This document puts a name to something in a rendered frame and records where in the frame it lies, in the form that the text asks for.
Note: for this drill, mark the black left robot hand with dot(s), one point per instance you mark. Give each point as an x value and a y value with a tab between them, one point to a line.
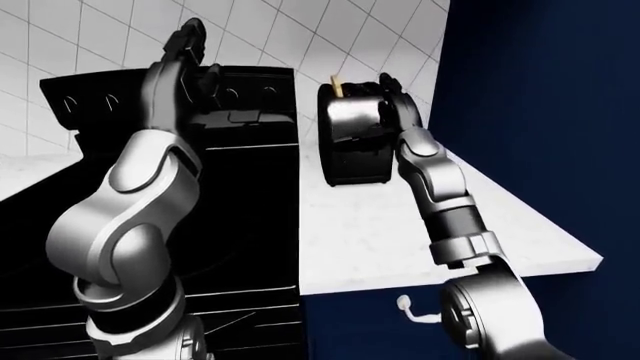
165	90

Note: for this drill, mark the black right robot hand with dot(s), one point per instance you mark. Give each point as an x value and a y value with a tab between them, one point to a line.
404	108

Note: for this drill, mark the black and silver toaster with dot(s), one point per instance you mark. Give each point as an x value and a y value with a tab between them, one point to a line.
355	142

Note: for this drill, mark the slice of toast bread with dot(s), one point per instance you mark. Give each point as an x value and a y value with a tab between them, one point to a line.
336	86

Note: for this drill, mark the black kitchen stove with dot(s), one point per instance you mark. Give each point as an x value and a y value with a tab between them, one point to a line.
210	210

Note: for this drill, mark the dark blue base cabinet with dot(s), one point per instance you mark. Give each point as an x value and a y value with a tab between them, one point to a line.
380	322

